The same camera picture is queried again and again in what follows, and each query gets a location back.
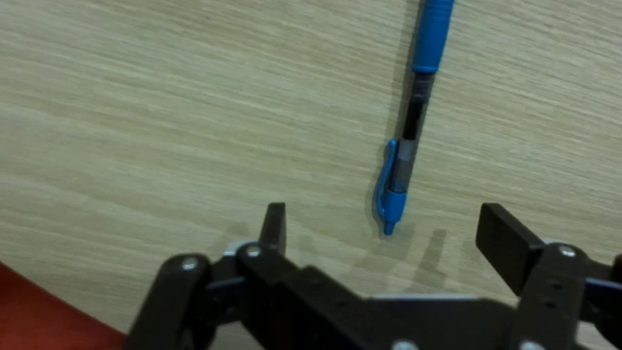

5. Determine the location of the round wooden table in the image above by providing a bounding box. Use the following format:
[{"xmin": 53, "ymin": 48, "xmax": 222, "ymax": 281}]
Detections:
[{"xmin": 0, "ymin": 0, "xmax": 622, "ymax": 328}]

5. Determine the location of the orange cloth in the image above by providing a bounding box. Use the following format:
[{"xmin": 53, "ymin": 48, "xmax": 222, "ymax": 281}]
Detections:
[{"xmin": 0, "ymin": 264, "xmax": 125, "ymax": 350}]

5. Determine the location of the blue pen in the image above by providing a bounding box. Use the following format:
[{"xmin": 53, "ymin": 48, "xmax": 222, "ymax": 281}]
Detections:
[{"xmin": 374, "ymin": 0, "xmax": 456, "ymax": 235}]

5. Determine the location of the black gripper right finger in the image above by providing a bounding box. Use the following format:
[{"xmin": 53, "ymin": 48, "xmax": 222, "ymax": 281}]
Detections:
[{"xmin": 477, "ymin": 202, "xmax": 545, "ymax": 295}]

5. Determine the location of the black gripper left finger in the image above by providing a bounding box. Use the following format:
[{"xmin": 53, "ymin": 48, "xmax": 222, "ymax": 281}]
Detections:
[{"xmin": 259, "ymin": 202, "xmax": 287, "ymax": 252}]

